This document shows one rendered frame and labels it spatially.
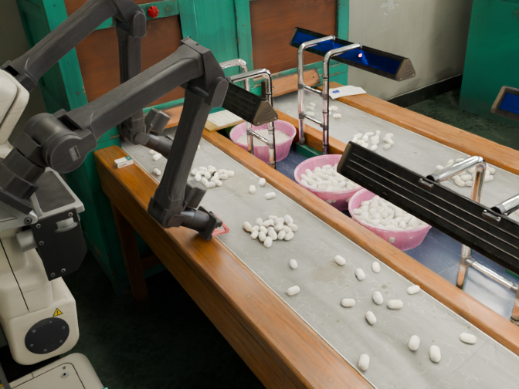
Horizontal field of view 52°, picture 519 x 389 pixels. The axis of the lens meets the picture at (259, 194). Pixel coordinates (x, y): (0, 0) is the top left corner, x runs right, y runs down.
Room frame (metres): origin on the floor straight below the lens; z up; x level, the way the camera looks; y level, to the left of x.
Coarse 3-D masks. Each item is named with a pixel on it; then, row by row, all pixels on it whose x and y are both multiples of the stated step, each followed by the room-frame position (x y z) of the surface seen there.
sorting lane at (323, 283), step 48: (240, 192) 1.56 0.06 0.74; (240, 240) 1.28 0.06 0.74; (288, 240) 1.26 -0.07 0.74; (336, 240) 1.25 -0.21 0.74; (288, 288) 1.06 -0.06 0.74; (336, 288) 1.04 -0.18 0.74; (384, 288) 1.03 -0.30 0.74; (336, 336) 0.88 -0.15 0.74; (384, 336) 0.87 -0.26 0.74; (432, 336) 0.86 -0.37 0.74; (480, 336) 0.85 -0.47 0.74; (384, 384) 0.74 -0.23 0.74; (432, 384) 0.73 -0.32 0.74; (480, 384) 0.72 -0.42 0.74
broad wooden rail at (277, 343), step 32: (96, 160) 1.89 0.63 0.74; (128, 192) 1.58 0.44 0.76; (160, 256) 1.41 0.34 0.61; (192, 256) 1.19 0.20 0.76; (224, 256) 1.18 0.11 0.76; (192, 288) 1.20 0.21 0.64; (224, 288) 1.04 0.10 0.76; (256, 288) 1.04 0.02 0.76; (224, 320) 1.04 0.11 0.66; (256, 320) 0.92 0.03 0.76; (288, 320) 0.91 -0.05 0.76; (256, 352) 0.90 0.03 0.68; (288, 352) 0.82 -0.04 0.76; (320, 352) 0.81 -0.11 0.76; (288, 384) 0.79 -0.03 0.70; (320, 384) 0.73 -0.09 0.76; (352, 384) 0.72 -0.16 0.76
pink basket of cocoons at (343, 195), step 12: (324, 156) 1.73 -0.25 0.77; (336, 156) 1.73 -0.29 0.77; (300, 168) 1.67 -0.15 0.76; (312, 168) 1.70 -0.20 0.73; (300, 180) 1.64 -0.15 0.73; (312, 192) 1.51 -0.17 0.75; (324, 192) 1.48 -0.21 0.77; (336, 192) 1.47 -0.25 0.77; (348, 192) 1.48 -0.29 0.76; (336, 204) 1.49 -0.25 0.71
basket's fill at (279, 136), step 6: (258, 132) 2.07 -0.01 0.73; (264, 132) 2.07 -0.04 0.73; (276, 132) 2.05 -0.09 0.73; (282, 132) 2.05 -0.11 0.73; (240, 138) 2.01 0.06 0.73; (246, 138) 2.02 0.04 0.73; (276, 138) 2.00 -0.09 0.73; (282, 138) 1.99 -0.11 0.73; (288, 138) 1.98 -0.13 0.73; (258, 144) 1.93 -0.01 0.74; (264, 144) 1.93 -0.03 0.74
